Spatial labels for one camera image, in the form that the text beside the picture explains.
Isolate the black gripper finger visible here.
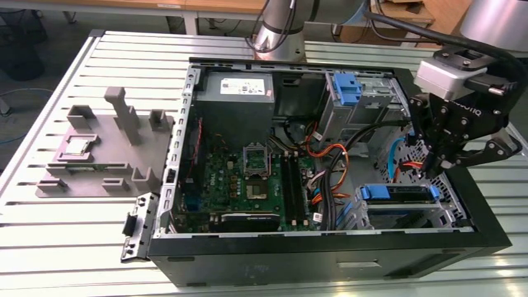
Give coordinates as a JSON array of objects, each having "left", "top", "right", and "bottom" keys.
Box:
[
  {"left": 451, "top": 132, "right": 523, "bottom": 170},
  {"left": 408, "top": 92, "right": 468, "bottom": 179}
]

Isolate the orange red power wire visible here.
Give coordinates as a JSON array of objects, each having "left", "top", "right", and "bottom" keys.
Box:
[{"left": 395, "top": 159, "right": 428, "bottom": 184}]

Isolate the hard disk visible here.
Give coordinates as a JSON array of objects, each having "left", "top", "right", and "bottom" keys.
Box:
[{"left": 359, "top": 184, "right": 442, "bottom": 205}]

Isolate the silver disk bay cage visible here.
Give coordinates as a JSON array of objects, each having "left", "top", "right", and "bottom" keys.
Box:
[{"left": 338, "top": 183, "right": 459, "bottom": 230}]

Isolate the silver drive cage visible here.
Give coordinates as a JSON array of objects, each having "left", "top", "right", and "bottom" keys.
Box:
[{"left": 319, "top": 71, "right": 414, "bottom": 145}]

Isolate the blue plastic drive latch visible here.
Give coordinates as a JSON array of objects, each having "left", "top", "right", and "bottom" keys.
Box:
[{"left": 334, "top": 73, "right": 363, "bottom": 106}]

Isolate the black RAM slot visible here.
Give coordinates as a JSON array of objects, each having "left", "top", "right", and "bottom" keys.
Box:
[
  {"left": 291, "top": 150, "right": 311, "bottom": 226},
  {"left": 280, "top": 150, "right": 299, "bottom": 226}
]

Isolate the metal socket cover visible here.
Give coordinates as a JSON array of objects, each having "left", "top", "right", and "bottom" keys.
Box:
[{"left": 242, "top": 142, "right": 272, "bottom": 180}]

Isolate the CPU socket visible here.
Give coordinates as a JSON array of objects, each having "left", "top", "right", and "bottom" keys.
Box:
[{"left": 246, "top": 178, "right": 274, "bottom": 201}]

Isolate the grey Dell power supply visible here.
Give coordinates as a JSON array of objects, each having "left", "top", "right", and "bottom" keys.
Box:
[{"left": 192, "top": 71, "right": 276, "bottom": 149}]

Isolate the black open PC case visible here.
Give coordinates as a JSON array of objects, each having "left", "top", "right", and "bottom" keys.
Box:
[{"left": 147, "top": 56, "right": 512, "bottom": 287}]

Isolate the black graphics card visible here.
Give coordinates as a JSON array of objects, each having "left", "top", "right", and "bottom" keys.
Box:
[{"left": 208, "top": 212, "right": 282, "bottom": 233}]

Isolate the green Dell motherboard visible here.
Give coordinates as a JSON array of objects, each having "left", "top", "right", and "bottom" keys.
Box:
[{"left": 171, "top": 145, "right": 326, "bottom": 233}]

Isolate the blue expansion slot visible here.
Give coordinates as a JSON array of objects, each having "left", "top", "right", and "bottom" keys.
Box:
[{"left": 186, "top": 193, "right": 202, "bottom": 213}]

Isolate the grey plastic parts rack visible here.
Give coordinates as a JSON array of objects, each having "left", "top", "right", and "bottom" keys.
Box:
[{"left": 35, "top": 86, "right": 176, "bottom": 199}]

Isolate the green RAM stick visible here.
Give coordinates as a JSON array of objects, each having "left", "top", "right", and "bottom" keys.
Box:
[{"left": 64, "top": 165, "right": 110, "bottom": 173}]

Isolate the silver CPU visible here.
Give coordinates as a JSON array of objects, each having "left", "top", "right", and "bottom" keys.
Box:
[{"left": 66, "top": 140, "right": 92, "bottom": 156}]

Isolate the black office chair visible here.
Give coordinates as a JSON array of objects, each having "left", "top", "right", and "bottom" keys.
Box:
[{"left": 0, "top": 9, "right": 50, "bottom": 82}]

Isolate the blue data wire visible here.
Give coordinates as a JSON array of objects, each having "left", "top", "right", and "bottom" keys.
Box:
[{"left": 387, "top": 132, "right": 416, "bottom": 184}]

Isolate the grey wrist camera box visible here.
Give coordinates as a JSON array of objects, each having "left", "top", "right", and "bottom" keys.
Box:
[{"left": 414, "top": 58, "right": 491, "bottom": 100}]

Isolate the orange yellow wire bundle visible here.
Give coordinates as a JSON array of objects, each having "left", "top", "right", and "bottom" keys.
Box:
[{"left": 304, "top": 142, "right": 352, "bottom": 205}]

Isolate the black cable bundle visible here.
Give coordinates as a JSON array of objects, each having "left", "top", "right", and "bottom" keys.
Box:
[{"left": 320, "top": 117, "right": 414, "bottom": 231}]

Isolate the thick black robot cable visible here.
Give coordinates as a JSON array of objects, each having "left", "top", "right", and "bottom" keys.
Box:
[{"left": 363, "top": 11, "right": 528, "bottom": 84}]

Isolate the hinged expansion card bracket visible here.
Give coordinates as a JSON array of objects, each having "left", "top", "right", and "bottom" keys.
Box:
[{"left": 120, "top": 191, "right": 162, "bottom": 264}]

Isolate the wooden desk white frame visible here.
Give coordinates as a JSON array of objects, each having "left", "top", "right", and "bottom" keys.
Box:
[{"left": 40, "top": 0, "right": 436, "bottom": 47}]

